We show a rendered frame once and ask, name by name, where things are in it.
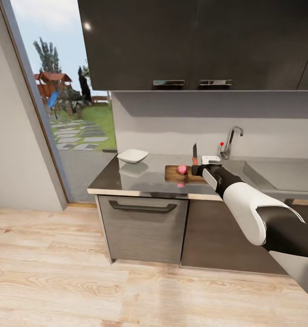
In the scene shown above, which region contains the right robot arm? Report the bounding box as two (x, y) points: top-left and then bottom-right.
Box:
(192, 156), (308, 293)

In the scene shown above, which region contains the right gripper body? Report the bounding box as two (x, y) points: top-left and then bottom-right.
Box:
(192, 165), (205, 177)

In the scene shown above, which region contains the vidalia onion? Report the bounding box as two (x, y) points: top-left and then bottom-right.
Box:
(177, 163), (187, 174)

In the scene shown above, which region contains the cutting board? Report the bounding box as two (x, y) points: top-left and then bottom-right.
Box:
(165, 165), (206, 182)

